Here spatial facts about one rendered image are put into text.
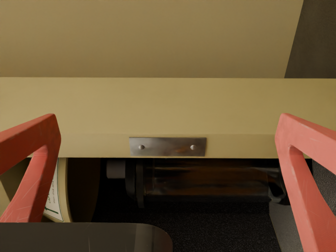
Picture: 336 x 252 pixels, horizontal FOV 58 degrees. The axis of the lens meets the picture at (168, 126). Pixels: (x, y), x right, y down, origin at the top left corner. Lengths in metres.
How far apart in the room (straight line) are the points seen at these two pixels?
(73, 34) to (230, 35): 0.34
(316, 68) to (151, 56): 0.34
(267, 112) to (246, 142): 0.05
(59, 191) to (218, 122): 0.20
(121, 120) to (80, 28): 0.44
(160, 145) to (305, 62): 0.42
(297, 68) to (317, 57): 0.08
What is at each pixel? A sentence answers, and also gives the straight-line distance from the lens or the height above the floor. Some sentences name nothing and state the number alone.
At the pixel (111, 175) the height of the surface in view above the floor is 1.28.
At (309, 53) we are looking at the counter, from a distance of 0.63.
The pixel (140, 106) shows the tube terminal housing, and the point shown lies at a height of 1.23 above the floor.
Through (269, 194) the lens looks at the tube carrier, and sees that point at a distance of 0.42.
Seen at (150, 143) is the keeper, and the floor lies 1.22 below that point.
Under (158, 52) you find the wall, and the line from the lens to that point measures 0.70.
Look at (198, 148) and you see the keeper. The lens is 0.28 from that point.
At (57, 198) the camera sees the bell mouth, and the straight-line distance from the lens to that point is 0.39.
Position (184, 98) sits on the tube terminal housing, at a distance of 0.32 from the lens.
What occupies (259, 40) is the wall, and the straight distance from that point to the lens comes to 0.72.
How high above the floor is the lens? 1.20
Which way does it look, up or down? level
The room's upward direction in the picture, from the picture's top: 90 degrees counter-clockwise
